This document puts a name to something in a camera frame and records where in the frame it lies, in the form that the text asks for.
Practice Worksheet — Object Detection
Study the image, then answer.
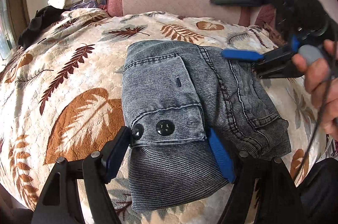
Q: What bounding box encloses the blue denim pant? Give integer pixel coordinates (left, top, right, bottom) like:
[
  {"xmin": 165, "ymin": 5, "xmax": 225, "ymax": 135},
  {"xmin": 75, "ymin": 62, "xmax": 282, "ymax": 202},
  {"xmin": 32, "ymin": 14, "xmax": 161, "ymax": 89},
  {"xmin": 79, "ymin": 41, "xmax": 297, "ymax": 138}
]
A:
[{"xmin": 122, "ymin": 40, "xmax": 291, "ymax": 212}]

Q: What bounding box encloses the person right hand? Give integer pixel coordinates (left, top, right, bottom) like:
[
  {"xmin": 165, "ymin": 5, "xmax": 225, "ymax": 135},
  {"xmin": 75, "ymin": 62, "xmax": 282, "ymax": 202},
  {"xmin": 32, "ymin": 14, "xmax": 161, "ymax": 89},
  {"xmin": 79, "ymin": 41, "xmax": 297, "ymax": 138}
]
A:
[{"xmin": 292, "ymin": 54, "xmax": 338, "ymax": 139}]

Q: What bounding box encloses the leaf patterned cream blanket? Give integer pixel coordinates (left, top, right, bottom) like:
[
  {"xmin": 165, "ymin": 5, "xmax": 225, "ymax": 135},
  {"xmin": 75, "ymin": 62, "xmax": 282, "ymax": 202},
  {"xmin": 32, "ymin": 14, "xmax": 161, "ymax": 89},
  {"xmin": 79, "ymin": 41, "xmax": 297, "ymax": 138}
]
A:
[{"xmin": 0, "ymin": 8, "xmax": 336, "ymax": 224}]

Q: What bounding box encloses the black cloth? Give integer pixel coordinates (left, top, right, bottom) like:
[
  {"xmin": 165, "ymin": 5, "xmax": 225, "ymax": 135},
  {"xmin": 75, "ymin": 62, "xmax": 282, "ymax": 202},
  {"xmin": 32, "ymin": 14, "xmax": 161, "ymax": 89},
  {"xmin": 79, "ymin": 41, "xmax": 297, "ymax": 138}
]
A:
[{"xmin": 18, "ymin": 6, "xmax": 66, "ymax": 49}]

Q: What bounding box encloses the black cable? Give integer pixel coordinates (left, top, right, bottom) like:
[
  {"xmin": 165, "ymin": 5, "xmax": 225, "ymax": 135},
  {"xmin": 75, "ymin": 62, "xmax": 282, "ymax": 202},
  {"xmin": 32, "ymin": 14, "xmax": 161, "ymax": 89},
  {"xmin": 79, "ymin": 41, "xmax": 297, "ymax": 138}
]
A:
[{"xmin": 293, "ymin": 40, "xmax": 338, "ymax": 182}]

